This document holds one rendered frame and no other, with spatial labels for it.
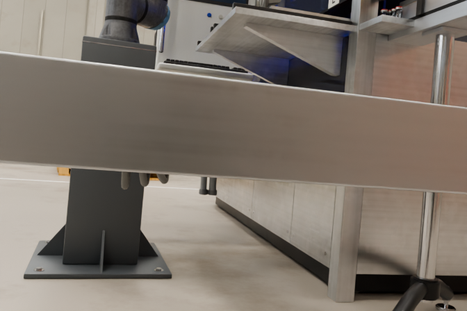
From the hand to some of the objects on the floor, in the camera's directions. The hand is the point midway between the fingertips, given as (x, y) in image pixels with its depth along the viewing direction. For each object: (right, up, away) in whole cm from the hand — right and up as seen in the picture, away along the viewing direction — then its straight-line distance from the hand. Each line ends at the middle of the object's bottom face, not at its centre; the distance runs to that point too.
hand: (263, 9), depth 154 cm
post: (+25, -94, -2) cm, 97 cm away
